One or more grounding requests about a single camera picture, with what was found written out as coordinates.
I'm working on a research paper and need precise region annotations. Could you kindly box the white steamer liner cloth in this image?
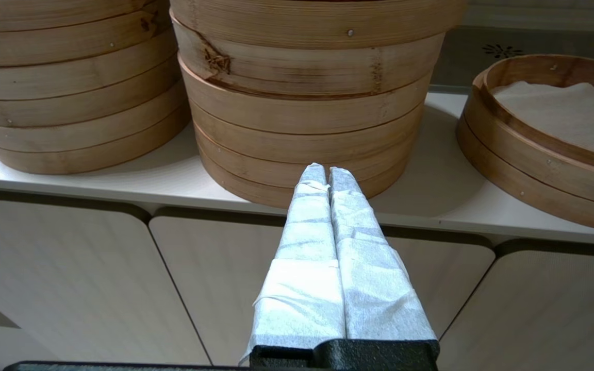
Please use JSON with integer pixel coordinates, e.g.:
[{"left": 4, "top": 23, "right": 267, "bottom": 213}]
[{"left": 490, "top": 80, "right": 594, "bottom": 160}]

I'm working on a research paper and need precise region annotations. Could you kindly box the stainless steel vent plate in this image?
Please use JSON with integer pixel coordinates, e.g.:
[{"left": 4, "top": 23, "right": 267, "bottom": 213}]
[{"left": 431, "top": 26, "right": 594, "bottom": 89}]

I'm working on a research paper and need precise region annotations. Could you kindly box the left gripper left finger wrapped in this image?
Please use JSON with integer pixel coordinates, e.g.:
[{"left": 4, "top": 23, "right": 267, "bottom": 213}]
[{"left": 240, "top": 164, "right": 347, "bottom": 364}]

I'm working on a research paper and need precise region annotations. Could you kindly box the tall bamboo steamer stack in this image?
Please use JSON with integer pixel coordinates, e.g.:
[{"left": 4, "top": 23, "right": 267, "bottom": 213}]
[{"left": 0, "top": 0, "right": 192, "bottom": 176}]

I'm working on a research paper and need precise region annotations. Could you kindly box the left gripper right finger wrapped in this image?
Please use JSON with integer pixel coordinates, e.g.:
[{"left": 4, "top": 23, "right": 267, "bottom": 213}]
[{"left": 329, "top": 166, "right": 438, "bottom": 342}]

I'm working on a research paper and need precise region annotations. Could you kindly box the small bamboo steamer basket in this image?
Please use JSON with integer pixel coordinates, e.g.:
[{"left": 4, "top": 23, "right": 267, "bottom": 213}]
[{"left": 456, "top": 54, "right": 594, "bottom": 233}]

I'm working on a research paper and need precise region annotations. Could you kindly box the front bamboo steamer stack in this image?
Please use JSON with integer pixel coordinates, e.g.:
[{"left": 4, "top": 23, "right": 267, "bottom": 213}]
[{"left": 170, "top": 0, "right": 468, "bottom": 209}]

